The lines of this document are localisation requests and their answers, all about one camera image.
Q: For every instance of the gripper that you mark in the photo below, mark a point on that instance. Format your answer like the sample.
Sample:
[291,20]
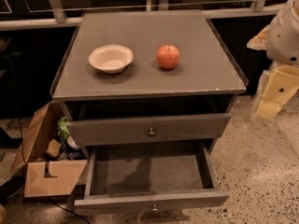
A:
[284,37]

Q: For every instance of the grey drawer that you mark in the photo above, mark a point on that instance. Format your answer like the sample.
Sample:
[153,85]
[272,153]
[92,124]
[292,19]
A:
[145,177]
[148,129]

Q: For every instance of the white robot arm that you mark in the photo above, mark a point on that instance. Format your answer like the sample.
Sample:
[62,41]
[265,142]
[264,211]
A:
[280,40]

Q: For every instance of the grey top drawer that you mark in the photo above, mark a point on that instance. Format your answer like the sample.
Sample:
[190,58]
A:
[148,129]

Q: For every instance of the grey wooden drawer cabinet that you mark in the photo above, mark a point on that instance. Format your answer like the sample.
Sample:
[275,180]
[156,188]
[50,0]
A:
[205,81]

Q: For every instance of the red apple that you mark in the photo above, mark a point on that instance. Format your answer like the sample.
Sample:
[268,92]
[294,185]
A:
[168,57]

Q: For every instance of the white paper bowl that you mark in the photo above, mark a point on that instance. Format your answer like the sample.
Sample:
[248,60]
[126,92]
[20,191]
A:
[111,59]

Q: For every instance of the green chip bag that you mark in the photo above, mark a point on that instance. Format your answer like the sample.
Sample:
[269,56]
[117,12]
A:
[62,130]

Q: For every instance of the yellow sponge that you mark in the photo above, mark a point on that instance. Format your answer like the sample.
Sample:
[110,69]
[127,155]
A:
[53,148]

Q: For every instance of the brown cardboard box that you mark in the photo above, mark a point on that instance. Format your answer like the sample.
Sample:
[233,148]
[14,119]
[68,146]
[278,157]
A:
[46,178]

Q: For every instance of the black shoe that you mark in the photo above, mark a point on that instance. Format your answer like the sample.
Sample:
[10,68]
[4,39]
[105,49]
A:
[11,187]

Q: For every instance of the metal window rail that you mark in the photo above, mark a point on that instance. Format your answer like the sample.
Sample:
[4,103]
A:
[61,20]

